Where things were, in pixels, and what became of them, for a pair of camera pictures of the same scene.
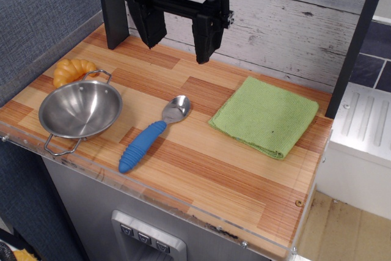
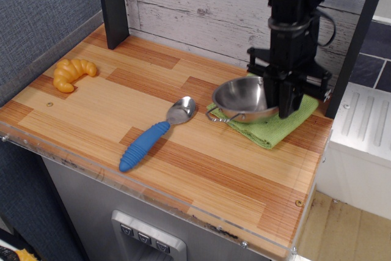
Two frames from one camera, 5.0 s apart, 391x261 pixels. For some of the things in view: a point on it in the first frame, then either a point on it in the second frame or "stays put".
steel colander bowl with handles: [80, 109] → [242, 96]
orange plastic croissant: [68, 70] stays put
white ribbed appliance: [355, 169] stays put
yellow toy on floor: [23, 255] stays put
